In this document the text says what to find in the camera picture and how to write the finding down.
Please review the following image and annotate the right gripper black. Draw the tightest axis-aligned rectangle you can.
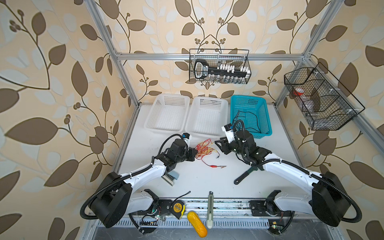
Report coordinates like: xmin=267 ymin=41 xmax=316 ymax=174
xmin=214 ymin=135 xmax=247 ymax=158

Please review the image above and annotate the red alligator clip cable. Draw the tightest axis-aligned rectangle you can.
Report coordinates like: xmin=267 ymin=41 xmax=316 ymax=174
xmin=194 ymin=138 xmax=228 ymax=169

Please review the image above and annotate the black cable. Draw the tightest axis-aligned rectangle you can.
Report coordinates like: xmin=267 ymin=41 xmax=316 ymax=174
xmin=233 ymin=109 xmax=262 ymax=134

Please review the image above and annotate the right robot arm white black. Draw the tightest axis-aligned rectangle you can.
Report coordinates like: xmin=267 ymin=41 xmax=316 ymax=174
xmin=215 ymin=120 xmax=363 ymax=227

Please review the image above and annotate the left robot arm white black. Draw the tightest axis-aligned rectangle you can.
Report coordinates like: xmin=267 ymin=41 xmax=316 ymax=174
xmin=80 ymin=133 xmax=198 ymax=235

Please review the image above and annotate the grey blue stapler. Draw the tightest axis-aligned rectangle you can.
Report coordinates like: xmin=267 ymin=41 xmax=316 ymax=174
xmin=162 ymin=171 xmax=180 ymax=186

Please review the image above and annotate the middle white plastic basket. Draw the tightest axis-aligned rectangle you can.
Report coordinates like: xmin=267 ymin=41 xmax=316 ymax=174
xmin=185 ymin=97 xmax=229 ymax=138

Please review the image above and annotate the white plastic basket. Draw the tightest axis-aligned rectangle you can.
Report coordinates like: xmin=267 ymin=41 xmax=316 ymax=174
xmin=144 ymin=94 xmax=190 ymax=133
xmin=185 ymin=97 xmax=229 ymax=138

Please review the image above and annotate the green black pipe wrench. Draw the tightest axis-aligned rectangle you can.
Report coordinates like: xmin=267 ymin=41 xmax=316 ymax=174
xmin=234 ymin=167 xmax=263 ymax=185

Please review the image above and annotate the teal plastic basket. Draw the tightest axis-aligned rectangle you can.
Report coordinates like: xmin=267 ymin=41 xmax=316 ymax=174
xmin=230 ymin=95 xmax=273 ymax=139

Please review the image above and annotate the left white plastic basket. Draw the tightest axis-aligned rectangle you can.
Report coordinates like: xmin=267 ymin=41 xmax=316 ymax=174
xmin=144 ymin=94 xmax=190 ymax=133

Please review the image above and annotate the yellow black tape measure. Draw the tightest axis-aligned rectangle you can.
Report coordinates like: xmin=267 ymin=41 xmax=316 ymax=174
xmin=169 ymin=191 xmax=191 ymax=220

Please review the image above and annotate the white utility knife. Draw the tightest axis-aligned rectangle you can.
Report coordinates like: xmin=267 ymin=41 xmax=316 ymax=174
xmin=207 ymin=191 xmax=214 ymax=229

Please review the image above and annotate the yellow corn cob toy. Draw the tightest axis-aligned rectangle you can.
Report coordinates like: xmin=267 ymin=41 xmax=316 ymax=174
xmin=187 ymin=211 xmax=208 ymax=238

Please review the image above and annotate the black socket tool set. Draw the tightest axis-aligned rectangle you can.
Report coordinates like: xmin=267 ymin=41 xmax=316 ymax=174
xmin=192 ymin=59 xmax=251 ymax=80

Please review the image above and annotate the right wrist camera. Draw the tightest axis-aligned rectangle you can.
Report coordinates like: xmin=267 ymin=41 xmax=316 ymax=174
xmin=222 ymin=124 xmax=236 ymax=144

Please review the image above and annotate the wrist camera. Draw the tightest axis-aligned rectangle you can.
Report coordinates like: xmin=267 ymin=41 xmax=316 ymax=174
xmin=222 ymin=124 xmax=236 ymax=144
xmin=182 ymin=133 xmax=191 ymax=146

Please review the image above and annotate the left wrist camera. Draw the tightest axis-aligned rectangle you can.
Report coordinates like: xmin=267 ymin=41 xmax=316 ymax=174
xmin=182 ymin=133 xmax=191 ymax=146

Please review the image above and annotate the aluminium frame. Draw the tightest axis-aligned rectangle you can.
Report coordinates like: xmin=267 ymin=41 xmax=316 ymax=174
xmin=92 ymin=1 xmax=384 ymax=240

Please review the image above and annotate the back black wire basket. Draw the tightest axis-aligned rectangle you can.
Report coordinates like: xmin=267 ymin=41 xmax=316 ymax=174
xmin=189 ymin=48 xmax=252 ymax=85

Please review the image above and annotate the black wire basket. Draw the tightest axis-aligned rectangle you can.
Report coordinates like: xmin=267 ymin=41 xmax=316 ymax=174
xmin=189 ymin=48 xmax=252 ymax=85
xmin=284 ymin=63 xmax=366 ymax=131

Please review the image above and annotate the right black wire basket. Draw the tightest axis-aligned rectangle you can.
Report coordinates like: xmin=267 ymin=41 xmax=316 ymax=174
xmin=284 ymin=63 xmax=366 ymax=131

